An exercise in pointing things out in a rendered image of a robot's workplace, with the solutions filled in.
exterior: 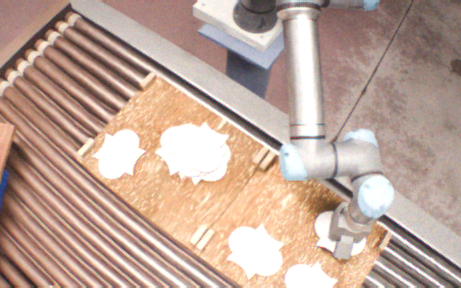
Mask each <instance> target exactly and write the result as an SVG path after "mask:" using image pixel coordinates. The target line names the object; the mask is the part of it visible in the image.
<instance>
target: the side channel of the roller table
mask: <svg viewBox="0 0 461 288"><path fill-rule="evenodd" d="M69 12H74V11H73V9H72V5H71V2H69V1H67V0H57V1H56V2H54V3H53V4H52V5H51V6H50V7H49V8H48V9H47V10H45V11H44V12H42V14H41V15H39V16H38V17H37V18H36V19H35V20H34V21H33V22H32V23H31V24H30V25H29V26H28V27H26V28H25V29H24V30H23V31H21V33H20V34H19V35H18V36H17V37H16V38H14V40H13V41H11V43H10V44H8V45H7V46H6V47H5V48H4V49H3V50H2V51H1V52H0V79H3V80H5V81H8V80H7V79H5V76H4V75H5V73H6V72H7V71H8V69H14V70H15V71H17V69H15V63H16V61H17V60H18V59H19V58H23V60H25V61H26V59H25V53H26V52H27V51H28V49H34V51H37V50H36V49H35V44H36V42H37V40H39V39H43V41H47V40H45V38H44V37H45V34H46V32H48V31H49V30H54V32H57V31H55V29H54V28H55V26H56V24H57V22H58V21H60V20H62V21H63V22H65V16H66V15H67V14H68V13H69ZM47 42H48V41H47ZM37 52H38V51H37Z"/></svg>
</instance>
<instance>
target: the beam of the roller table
mask: <svg viewBox="0 0 461 288"><path fill-rule="evenodd" d="M67 1H69V2H71V5H72V9H73V11H74V12H73V13H74V14H78V15H80V17H81V16H82V18H83V20H86V21H87V22H88V23H89V22H90V23H91V24H92V25H93V26H95V27H97V28H98V29H100V30H102V31H103V32H104V33H107V34H108V35H109V36H110V37H113V38H114V39H115V40H117V41H120V42H121V43H122V44H123V45H125V46H128V48H130V49H131V50H133V51H134V52H136V53H138V54H139V55H141V56H142V57H144V58H145V59H147V60H149V61H150V62H152V63H153V64H155V65H156V66H158V67H159V68H161V69H162V70H165V71H166V72H167V73H169V74H170V75H172V76H173V77H175V78H176V79H178V80H179V81H181V82H182V83H184V84H185V85H187V86H188V87H190V88H191V89H193V90H194V91H196V92H197V93H199V94H200V95H202V96H203V97H205V98H206V99H208V100H209V101H211V102H212V103H215V104H216V105H218V106H219V107H221V108H222V109H224V110H225V111H227V112H228V113H230V114H231V115H233V116H234V117H236V118H237V119H239V120H240V121H242V122H243V123H246V124H247V125H249V126H250V127H252V128H253V130H255V131H256V132H258V133H259V134H261V135H262V136H264V137H265V138H267V139H268V140H270V141H271V142H273V143H274V144H276V145H277V146H279V147H280V148H281V146H282V145H285V144H288V143H290V128H289V119H288V115H286V114H285V113H283V112H282V111H280V110H278V109H277V108H275V107H274V106H272V105H271V104H269V103H268V102H266V101H264V100H263V99H261V98H260V97H258V96H257V95H255V94H254V93H252V92H251V91H249V90H246V89H245V88H243V86H242V85H240V84H239V83H237V82H236V81H234V80H232V79H231V78H229V77H228V76H226V75H225V74H223V73H222V72H221V73H220V72H219V71H217V70H215V69H214V68H212V67H211V66H209V65H208V64H206V63H205V62H203V61H201V60H200V59H198V58H197V57H195V56H194V55H192V54H191V53H189V52H186V51H184V50H183V49H181V48H180V47H178V46H177V45H175V44H174V43H170V42H169V41H168V40H167V39H165V38H164V37H162V36H159V35H157V34H156V33H154V31H152V30H149V29H148V28H146V27H144V26H142V25H141V24H139V23H138V22H136V21H134V20H133V19H131V18H129V17H127V16H126V15H124V14H122V13H121V12H119V11H117V10H115V9H114V8H112V7H110V6H109V5H108V6H107V5H106V4H105V3H103V2H101V1H100V0H67ZM326 179H327V180H329V181H330V182H332V183H333V184H335V185H336V186H338V188H340V189H341V190H343V191H346V192H347V193H348V194H349V195H351V196H352V197H354V195H353V191H352V186H351V183H350V182H351V180H350V177H342V178H326ZM393 190H394V189H393ZM381 217H383V218H384V219H385V220H386V221H389V222H390V223H391V224H392V225H393V226H396V227H397V228H398V229H399V230H402V232H404V233H405V234H407V235H408V236H409V237H411V238H413V240H415V241H417V242H418V243H419V244H421V245H422V246H423V247H426V249H428V250H430V252H432V253H434V255H435V254H436V256H438V257H440V259H442V260H444V262H445V261H446V263H448V264H450V266H452V267H453V268H455V269H456V270H458V271H459V272H461V238H460V236H459V235H457V234H455V232H453V231H451V229H449V228H448V227H446V226H444V224H442V223H440V222H439V221H438V220H436V219H435V218H434V217H433V216H430V214H428V212H425V211H424V210H422V208H420V207H418V206H417V205H416V204H414V202H413V203H412V202H411V201H410V200H409V199H408V198H407V197H405V196H403V195H401V193H399V192H398V191H397V190H394V200H393V202H392V204H391V205H390V207H389V208H388V210H387V211H386V212H385V213H384V214H382V215H381Z"/></svg>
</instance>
